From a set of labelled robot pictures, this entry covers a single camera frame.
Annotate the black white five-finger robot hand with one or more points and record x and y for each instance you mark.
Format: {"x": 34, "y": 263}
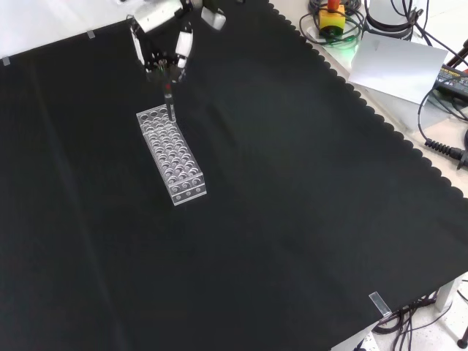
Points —
{"x": 157, "y": 18}

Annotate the clear glass test tube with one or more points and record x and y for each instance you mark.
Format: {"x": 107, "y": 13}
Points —
{"x": 170, "y": 109}

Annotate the clear acrylic test tube rack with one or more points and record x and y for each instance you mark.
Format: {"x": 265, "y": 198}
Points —
{"x": 172, "y": 161}

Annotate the clear tape strip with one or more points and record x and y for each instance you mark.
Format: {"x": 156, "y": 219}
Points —
{"x": 91, "y": 34}
{"x": 379, "y": 303}
{"x": 6, "y": 60}

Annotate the yellow stop button box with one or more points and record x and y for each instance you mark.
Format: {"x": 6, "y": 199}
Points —
{"x": 332, "y": 20}

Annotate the black bench cloth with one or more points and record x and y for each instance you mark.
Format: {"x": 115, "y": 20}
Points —
{"x": 292, "y": 183}

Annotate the pale grey board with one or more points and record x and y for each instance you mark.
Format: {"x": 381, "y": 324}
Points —
{"x": 398, "y": 66}

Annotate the black power adapter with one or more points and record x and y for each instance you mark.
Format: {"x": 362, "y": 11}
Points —
{"x": 453, "y": 78}

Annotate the white bench leg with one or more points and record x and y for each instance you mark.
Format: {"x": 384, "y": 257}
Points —
{"x": 446, "y": 292}

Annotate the black tripod leg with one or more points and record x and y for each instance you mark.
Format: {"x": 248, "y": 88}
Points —
{"x": 461, "y": 340}

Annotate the white round pedestal base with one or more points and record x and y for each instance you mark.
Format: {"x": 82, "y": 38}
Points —
{"x": 388, "y": 22}

